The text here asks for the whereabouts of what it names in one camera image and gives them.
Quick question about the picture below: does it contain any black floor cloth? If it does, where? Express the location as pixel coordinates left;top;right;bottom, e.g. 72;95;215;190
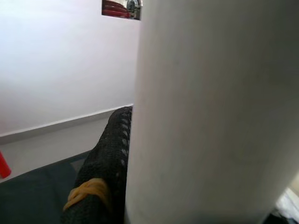
0;149;127;224

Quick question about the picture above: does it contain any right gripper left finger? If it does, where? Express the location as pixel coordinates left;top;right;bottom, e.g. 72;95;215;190
61;105;133;224

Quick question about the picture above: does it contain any black countertop appliance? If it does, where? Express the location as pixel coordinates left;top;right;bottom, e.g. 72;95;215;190
126;0;143;21

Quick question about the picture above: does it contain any red pot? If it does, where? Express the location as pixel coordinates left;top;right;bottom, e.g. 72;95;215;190
101;0;130;19

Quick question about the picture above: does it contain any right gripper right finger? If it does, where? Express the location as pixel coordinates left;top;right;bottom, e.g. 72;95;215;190
263;206;299;224

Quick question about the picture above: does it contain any yellow rubber band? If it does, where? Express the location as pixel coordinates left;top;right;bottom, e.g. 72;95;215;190
63;178;110;212

